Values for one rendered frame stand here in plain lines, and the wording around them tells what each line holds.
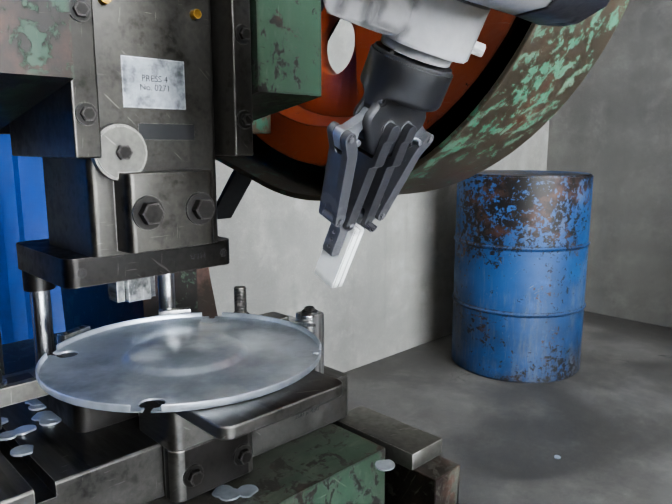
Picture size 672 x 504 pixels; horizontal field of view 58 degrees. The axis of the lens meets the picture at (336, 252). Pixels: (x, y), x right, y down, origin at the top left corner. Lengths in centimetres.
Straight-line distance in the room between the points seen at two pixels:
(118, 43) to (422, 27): 31
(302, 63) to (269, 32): 6
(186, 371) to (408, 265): 242
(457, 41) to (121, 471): 50
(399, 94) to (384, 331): 245
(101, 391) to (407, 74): 39
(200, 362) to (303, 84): 34
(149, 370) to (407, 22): 40
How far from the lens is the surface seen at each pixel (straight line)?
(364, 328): 282
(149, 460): 67
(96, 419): 72
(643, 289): 390
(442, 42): 51
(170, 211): 66
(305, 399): 56
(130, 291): 75
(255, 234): 231
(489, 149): 85
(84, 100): 61
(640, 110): 385
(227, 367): 63
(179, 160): 69
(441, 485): 78
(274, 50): 72
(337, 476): 72
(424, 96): 53
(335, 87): 99
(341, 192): 54
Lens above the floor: 100
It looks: 10 degrees down
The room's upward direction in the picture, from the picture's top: straight up
